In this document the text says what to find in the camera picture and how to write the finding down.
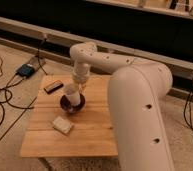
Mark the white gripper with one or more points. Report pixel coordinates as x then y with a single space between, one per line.
72 94

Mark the dark ceramic cup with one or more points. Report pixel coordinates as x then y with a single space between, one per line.
69 108

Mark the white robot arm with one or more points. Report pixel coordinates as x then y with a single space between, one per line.
135 87

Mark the black rectangular remote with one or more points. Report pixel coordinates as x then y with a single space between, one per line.
53 87

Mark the white sponge block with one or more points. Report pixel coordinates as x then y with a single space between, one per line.
62 125

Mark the wooden table board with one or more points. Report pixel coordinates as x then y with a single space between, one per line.
92 134

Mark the black power adapter box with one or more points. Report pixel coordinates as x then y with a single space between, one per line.
25 71

